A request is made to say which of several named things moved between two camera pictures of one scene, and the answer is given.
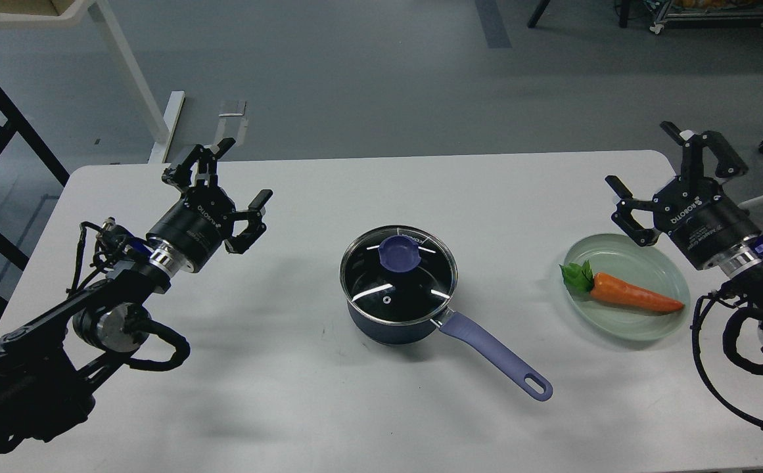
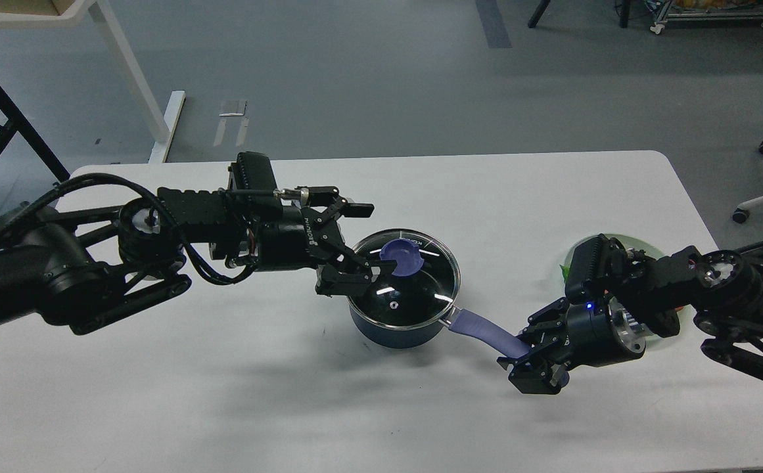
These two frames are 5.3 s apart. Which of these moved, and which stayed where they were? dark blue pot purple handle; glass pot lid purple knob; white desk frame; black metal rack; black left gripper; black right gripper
Moved: black right gripper; dark blue pot purple handle; black left gripper
Stayed: white desk frame; glass pot lid purple knob; black metal rack
